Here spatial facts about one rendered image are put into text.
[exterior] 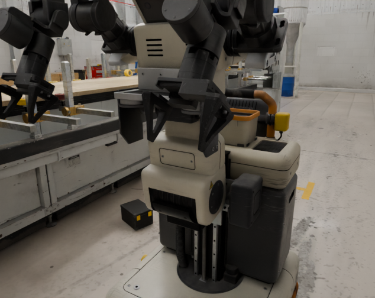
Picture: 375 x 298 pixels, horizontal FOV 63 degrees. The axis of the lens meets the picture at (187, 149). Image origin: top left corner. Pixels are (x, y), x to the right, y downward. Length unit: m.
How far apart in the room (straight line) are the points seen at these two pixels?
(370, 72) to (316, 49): 1.78
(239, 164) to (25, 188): 1.48
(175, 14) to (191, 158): 0.50
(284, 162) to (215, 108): 0.66
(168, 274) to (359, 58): 10.54
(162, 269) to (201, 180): 0.61
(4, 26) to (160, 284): 1.00
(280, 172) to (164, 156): 0.40
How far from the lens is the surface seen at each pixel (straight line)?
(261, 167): 1.08
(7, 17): 0.76
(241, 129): 1.12
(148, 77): 0.88
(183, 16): 0.45
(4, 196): 2.14
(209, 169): 0.87
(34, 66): 0.78
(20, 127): 1.54
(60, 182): 2.35
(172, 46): 0.85
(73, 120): 1.65
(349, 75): 11.40
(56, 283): 1.87
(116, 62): 0.98
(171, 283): 1.31
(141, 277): 1.35
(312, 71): 11.49
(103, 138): 2.24
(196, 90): 0.45
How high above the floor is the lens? 1.13
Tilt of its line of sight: 17 degrees down
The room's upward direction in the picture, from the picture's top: straight up
